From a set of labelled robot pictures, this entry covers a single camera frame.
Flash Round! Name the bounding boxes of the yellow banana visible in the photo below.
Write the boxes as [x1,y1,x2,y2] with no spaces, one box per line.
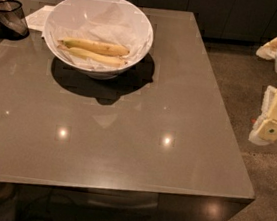
[58,45,126,68]
[58,37,130,56]

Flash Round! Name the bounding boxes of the white bowl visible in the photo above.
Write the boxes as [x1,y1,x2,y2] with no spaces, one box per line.
[38,0,159,85]

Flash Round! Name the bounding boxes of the white paper liner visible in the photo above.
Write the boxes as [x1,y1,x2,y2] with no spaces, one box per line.
[45,0,156,77]

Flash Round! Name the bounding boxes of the white paper sheet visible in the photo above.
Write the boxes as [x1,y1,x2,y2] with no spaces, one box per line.
[26,5,54,32]

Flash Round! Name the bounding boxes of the dark glass container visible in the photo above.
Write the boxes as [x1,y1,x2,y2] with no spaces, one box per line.
[0,0,29,41]

